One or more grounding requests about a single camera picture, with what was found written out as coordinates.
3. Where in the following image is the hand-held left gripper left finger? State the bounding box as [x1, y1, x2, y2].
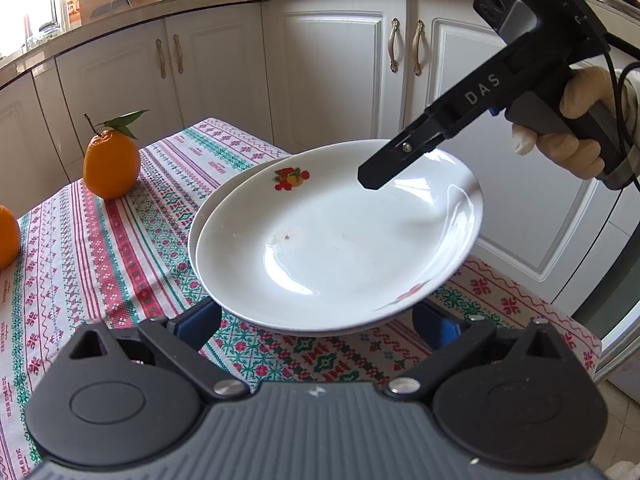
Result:
[68, 300, 251, 403]

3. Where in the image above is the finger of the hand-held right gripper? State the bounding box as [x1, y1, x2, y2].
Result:
[358, 115, 451, 191]

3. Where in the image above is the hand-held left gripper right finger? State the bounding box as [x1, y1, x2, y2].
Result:
[384, 302, 565, 403]

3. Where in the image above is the white plate fruit print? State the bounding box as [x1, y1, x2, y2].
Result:
[187, 152, 426, 339]
[195, 140, 485, 333]

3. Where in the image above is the person's right hand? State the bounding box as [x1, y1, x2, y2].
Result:
[512, 66, 628, 181]

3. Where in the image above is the patterned tablecloth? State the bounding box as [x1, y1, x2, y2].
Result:
[0, 117, 603, 466]

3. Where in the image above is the orange with leaf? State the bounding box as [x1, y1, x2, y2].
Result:
[82, 109, 152, 201]

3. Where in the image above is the bumpy orange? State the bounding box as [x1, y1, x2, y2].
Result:
[0, 205, 22, 270]

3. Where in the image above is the black cable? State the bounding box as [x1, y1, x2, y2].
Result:
[602, 42, 640, 186]

